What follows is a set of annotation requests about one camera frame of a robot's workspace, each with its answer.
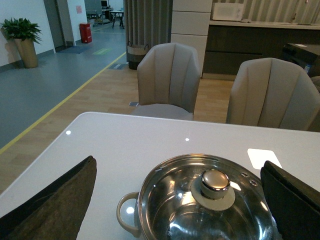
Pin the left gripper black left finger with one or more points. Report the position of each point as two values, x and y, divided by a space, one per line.
57 211

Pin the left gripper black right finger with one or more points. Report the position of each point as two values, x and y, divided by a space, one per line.
294 205

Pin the glass pot lid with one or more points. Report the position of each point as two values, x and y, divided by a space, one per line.
207 200

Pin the beige electric cooking pot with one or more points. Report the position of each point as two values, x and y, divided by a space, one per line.
175 215

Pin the right beige upholstered chair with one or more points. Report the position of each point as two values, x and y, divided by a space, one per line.
274 93

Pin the beige upholstered chair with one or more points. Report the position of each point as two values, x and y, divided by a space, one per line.
274 93
168 81

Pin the black appliance at right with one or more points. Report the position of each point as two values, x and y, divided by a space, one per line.
306 56

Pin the dark kitchen counter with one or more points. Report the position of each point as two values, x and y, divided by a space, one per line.
229 43

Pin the left beige upholstered chair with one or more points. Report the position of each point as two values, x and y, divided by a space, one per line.
168 81

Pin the woven laundry basket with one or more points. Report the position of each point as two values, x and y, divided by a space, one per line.
135 54

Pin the green potted plant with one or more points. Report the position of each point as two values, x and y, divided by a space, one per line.
25 34

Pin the red fire extinguisher box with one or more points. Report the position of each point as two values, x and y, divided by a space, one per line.
85 33

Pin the white microwave oven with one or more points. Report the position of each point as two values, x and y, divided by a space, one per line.
227 11

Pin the distant black table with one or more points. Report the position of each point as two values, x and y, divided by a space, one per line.
117 14

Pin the white tall cabinet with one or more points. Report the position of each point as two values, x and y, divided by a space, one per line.
190 25

